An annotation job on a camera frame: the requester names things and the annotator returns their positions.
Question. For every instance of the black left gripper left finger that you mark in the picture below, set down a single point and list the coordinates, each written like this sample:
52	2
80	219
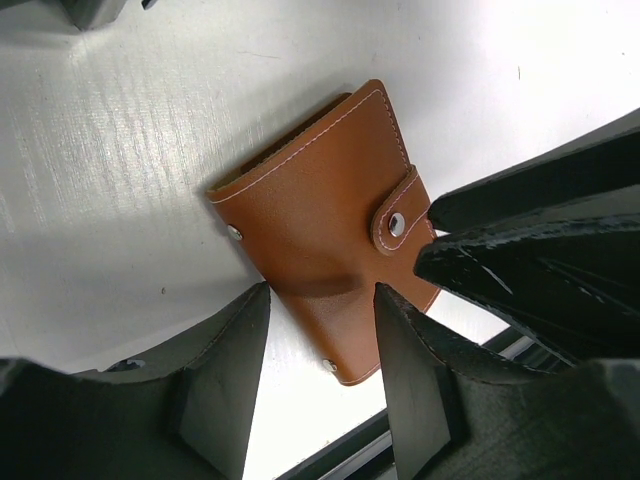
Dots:
180	410

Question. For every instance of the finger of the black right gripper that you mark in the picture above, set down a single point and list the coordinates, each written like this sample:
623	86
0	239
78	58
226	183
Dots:
602	160
570	283

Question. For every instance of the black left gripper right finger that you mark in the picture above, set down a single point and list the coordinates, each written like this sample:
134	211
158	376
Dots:
460	411

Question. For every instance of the brown leather card holder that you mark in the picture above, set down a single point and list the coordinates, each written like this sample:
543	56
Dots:
326	213

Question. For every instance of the black plastic card box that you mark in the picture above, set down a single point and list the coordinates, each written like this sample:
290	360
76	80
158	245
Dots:
92	14

